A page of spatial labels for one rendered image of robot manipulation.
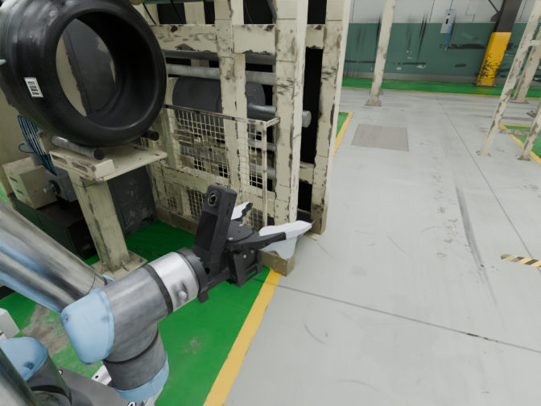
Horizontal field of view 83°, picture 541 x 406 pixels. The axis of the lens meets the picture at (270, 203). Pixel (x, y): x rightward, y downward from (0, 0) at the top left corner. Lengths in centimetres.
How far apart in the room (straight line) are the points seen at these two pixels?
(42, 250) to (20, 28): 96
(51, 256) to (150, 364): 19
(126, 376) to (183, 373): 114
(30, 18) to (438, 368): 207
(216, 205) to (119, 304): 17
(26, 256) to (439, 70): 1010
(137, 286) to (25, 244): 14
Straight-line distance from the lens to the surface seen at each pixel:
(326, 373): 159
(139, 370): 49
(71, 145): 157
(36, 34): 133
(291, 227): 49
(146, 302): 42
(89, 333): 41
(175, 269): 43
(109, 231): 203
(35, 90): 132
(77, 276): 52
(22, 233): 48
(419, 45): 1011
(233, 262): 47
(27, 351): 61
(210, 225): 45
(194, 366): 163
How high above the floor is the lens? 136
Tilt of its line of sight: 30 degrees down
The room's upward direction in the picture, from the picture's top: straight up
